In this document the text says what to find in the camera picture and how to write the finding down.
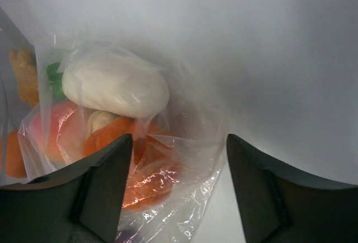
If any beige fake garlic bulb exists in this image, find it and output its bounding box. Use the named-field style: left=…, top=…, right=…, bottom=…
left=86, top=110, right=119, bottom=139

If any white fake daikon radish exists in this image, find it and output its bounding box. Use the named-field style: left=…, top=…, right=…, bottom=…
left=62, top=53, right=169, bottom=118

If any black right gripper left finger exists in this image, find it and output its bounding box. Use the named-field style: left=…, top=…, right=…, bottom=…
left=1, top=134, right=133, bottom=242

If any clear zip top bag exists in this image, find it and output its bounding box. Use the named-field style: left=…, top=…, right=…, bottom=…
left=18, top=36, right=228, bottom=242

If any clear grey plastic container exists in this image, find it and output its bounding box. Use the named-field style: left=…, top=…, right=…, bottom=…
left=1, top=10, right=35, bottom=186

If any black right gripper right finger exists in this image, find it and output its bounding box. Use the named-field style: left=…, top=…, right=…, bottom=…
left=227, top=134, right=357, bottom=242

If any pink fake peach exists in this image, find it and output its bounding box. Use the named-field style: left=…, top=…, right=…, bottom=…
left=29, top=100, right=86, bottom=165

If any yellow-orange fake pretzel cluster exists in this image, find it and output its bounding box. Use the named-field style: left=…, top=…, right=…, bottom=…
left=9, top=49, right=39, bottom=109

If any red-orange fake pepper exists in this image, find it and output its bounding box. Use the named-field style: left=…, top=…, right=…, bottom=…
left=82, top=117, right=182, bottom=211

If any orange fake orange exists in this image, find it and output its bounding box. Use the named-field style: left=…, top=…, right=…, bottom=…
left=1, top=129, right=27, bottom=178

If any green fake leaf piece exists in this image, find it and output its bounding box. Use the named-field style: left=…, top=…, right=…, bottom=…
left=46, top=62, right=66, bottom=99

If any purple fake fruit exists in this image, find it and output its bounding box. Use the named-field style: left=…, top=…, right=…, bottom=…
left=115, top=230, right=135, bottom=243

